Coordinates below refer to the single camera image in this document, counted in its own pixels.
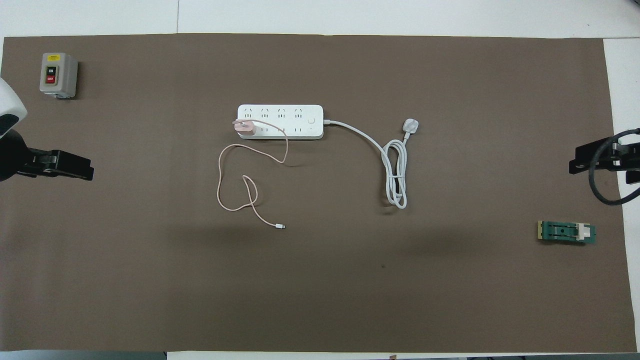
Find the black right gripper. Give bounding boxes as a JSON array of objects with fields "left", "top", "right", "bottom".
[{"left": 569, "top": 131, "right": 640, "bottom": 184}]

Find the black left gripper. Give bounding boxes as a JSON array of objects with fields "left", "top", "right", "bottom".
[{"left": 18, "top": 148, "right": 94, "bottom": 181}]

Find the pink charging cable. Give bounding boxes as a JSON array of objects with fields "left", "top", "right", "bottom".
[{"left": 216, "top": 120, "right": 289, "bottom": 230}]

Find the pink charger adapter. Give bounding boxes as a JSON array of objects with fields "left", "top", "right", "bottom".
[{"left": 231, "top": 119, "right": 257, "bottom": 139}]

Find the white power strip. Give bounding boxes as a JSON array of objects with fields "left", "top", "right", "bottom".
[{"left": 237, "top": 104, "right": 325, "bottom": 141}]

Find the brown table mat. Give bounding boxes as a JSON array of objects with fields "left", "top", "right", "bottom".
[{"left": 0, "top": 33, "right": 638, "bottom": 353}]

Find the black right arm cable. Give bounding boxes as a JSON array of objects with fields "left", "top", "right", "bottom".
[{"left": 588, "top": 129, "right": 640, "bottom": 206}]

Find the green knife switch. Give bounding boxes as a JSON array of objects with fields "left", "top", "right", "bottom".
[{"left": 537, "top": 220, "right": 597, "bottom": 246}]

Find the grey on-off switch box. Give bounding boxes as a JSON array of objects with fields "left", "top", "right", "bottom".
[{"left": 39, "top": 52, "right": 79, "bottom": 99}]

